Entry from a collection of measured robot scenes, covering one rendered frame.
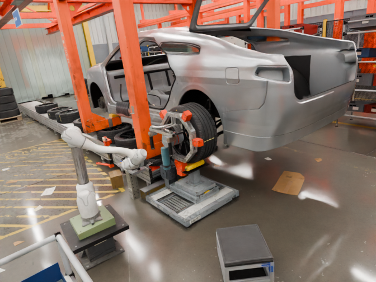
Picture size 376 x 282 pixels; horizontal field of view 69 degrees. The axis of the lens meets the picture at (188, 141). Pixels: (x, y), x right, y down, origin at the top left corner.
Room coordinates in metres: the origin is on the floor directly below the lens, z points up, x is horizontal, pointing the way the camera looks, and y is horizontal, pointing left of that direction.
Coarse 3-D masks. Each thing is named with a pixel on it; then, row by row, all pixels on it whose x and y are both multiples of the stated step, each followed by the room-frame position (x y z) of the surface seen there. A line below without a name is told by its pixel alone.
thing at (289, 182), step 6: (282, 174) 3.33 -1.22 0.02; (288, 174) 3.30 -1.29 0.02; (294, 174) 3.28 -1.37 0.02; (300, 174) 3.25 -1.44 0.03; (282, 180) 3.17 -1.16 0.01; (288, 180) 3.16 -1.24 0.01; (294, 180) 3.14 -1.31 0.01; (300, 180) 3.12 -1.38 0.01; (276, 186) 3.03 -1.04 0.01; (282, 186) 3.02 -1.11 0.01; (288, 186) 3.00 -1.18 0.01; (294, 186) 2.99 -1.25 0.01; (300, 186) 2.98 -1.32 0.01; (282, 192) 2.87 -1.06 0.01; (288, 192) 2.86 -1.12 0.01; (294, 192) 2.85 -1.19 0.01
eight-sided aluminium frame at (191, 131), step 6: (168, 114) 2.90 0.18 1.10; (174, 114) 2.82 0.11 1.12; (180, 114) 2.77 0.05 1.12; (162, 120) 3.01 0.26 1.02; (168, 120) 3.00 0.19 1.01; (180, 120) 2.75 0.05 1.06; (186, 126) 2.68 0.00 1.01; (192, 126) 2.69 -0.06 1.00; (192, 132) 2.64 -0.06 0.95; (192, 138) 2.64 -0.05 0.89; (174, 150) 2.98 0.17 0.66; (192, 150) 2.63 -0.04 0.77; (174, 156) 2.90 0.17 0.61; (180, 156) 2.88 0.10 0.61; (186, 156) 2.72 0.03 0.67; (192, 156) 2.72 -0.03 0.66
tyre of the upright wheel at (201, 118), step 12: (180, 108) 2.87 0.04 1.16; (192, 108) 2.86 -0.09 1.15; (204, 108) 2.89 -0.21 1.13; (192, 120) 2.72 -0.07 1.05; (204, 120) 2.75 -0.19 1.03; (204, 132) 2.68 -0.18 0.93; (216, 132) 2.77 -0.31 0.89; (204, 144) 2.66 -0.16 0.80; (216, 144) 2.78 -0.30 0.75; (204, 156) 2.75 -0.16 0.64
